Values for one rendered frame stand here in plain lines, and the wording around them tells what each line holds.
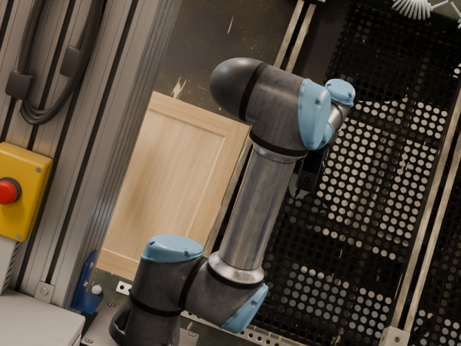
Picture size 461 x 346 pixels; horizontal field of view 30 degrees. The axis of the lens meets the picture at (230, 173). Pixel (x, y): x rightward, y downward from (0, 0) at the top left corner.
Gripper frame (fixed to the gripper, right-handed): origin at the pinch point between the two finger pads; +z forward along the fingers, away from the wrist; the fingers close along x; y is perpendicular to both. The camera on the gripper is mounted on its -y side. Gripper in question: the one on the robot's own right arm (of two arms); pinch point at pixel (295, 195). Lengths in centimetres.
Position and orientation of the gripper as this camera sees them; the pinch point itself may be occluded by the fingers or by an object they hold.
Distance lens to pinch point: 223.1
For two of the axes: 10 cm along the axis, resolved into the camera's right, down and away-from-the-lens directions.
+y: 2.4, -6.2, 7.4
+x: -9.4, -3.4, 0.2
